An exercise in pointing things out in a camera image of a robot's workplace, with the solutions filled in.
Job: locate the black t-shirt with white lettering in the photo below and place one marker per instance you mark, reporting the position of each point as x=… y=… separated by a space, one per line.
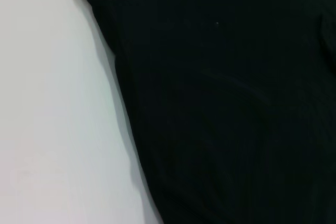
x=223 y=103

